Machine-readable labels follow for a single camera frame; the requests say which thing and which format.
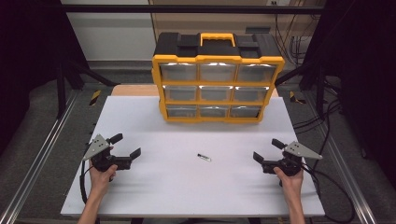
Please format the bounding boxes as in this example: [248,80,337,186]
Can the grey wall plate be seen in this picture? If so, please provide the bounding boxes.
[245,26,272,35]

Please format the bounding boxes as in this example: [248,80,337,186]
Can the person's right hand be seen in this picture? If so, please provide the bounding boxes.
[273,167,304,201]

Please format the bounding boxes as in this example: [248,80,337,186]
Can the black horizontal frame bar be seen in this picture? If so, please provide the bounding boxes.
[60,4,325,14]

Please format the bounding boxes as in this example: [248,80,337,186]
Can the hand-held gripper black cable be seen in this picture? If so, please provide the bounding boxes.
[300,163,356,224]
[78,160,94,205]

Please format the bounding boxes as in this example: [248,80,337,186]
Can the person's left hand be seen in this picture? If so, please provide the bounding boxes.
[88,160,119,196]

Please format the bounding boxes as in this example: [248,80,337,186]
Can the yellow black drawer organizer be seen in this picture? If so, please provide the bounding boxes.
[151,32,286,124]

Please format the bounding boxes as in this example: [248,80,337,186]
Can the left hand-held gripper black cable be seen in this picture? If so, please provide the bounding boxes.
[78,160,94,205]

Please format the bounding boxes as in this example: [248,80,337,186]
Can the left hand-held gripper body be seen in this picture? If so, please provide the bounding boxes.
[82,133,132,173]

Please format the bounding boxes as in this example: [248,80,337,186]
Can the light wooden board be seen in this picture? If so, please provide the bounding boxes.
[111,84,279,98]

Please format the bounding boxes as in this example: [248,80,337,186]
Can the bundle of hanging black cables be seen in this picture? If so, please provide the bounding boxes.
[274,13,310,67]

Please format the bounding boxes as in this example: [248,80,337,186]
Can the right hand-held gripper black cable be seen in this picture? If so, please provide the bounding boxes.
[300,163,356,224]

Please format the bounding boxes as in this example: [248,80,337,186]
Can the black curtain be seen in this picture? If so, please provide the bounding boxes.
[303,0,396,189]
[0,0,90,157]

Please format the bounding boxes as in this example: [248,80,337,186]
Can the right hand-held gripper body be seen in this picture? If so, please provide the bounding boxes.
[262,141,323,177]

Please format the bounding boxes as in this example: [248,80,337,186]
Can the black metal stand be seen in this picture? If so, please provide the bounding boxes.
[275,60,327,119]
[55,59,120,119]

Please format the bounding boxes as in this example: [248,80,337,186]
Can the aluminium frame rail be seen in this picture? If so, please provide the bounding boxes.
[303,92,378,224]
[0,90,79,224]

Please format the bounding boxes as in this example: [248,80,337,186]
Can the black floor cables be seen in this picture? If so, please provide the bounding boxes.
[292,77,344,135]

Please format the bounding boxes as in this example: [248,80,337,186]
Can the yellow black striped tape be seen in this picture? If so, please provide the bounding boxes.
[89,90,103,107]
[289,91,308,105]

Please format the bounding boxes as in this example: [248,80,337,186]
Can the clear plastic drawer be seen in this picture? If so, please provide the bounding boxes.
[165,105,198,119]

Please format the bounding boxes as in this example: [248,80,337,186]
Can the set of clear drawers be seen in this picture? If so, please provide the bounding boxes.
[159,62,277,119]

